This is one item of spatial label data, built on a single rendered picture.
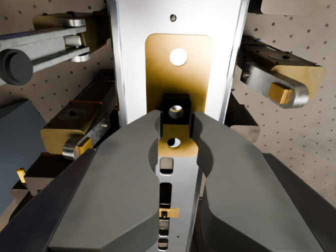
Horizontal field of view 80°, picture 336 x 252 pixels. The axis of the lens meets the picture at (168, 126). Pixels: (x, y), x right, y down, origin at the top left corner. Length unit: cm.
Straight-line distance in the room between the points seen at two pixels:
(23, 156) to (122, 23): 57
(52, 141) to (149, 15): 28
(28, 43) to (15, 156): 57
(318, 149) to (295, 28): 52
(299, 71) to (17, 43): 38
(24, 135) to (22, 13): 37
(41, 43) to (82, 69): 48
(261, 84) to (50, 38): 31
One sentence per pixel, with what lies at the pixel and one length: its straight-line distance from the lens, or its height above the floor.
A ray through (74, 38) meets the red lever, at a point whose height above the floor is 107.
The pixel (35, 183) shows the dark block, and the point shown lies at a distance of 44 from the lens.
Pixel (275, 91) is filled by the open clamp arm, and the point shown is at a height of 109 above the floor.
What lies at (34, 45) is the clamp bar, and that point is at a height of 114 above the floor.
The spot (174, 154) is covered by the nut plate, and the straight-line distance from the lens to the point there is 15.
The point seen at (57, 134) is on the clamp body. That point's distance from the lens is 41.
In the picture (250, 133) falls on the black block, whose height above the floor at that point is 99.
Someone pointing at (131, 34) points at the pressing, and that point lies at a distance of 38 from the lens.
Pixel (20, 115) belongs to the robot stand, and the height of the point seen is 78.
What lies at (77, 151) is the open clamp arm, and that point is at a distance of 38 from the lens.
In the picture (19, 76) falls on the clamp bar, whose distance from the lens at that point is 21.
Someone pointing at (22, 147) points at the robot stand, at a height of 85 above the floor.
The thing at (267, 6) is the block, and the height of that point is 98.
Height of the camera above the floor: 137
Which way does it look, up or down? 59 degrees down
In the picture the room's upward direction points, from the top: 179 degrees counter-clockwise
